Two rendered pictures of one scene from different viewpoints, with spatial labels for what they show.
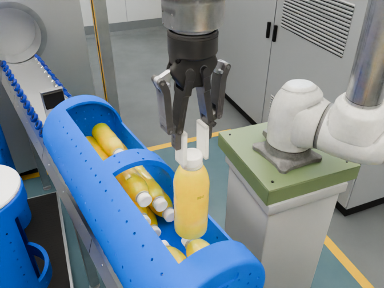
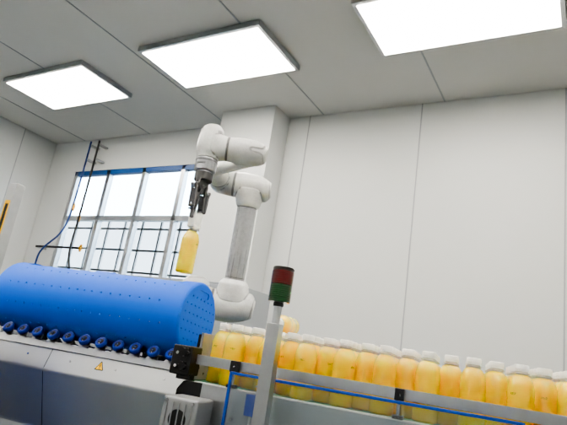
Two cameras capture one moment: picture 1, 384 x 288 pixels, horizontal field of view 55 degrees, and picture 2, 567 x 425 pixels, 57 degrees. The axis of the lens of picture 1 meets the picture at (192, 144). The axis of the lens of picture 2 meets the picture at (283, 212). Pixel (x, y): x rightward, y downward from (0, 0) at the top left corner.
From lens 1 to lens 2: 1.78 m
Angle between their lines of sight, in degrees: 61
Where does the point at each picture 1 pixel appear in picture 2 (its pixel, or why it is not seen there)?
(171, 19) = (202, 164)
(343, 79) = not seen: hidden behind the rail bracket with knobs
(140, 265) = (157, 287)
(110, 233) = (122, 288)
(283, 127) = not seen: hidden behind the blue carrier
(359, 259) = not seen: outside the picture
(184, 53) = (205, 176)
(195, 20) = (211, 165)
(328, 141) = (218, 303)
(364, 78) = (236, 260)
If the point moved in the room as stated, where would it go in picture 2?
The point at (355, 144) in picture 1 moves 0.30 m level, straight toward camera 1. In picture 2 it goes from (234, 301) to (240, 296)
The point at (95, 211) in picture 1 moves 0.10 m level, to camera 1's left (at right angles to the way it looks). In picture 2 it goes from (100, 287) to (74, 282)
